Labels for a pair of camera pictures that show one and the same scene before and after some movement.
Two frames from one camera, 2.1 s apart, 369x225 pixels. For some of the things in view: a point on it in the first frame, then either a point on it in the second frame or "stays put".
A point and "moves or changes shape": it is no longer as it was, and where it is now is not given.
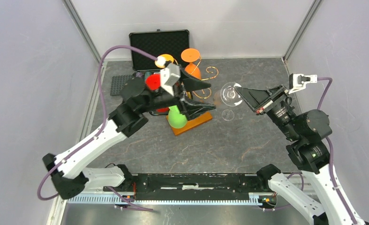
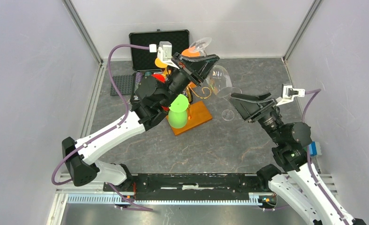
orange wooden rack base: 191,123 stays put
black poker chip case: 156,43 stays put
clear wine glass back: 229,95 moves or changes shape
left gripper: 190,108 -> 200,67
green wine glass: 176,119 stays put
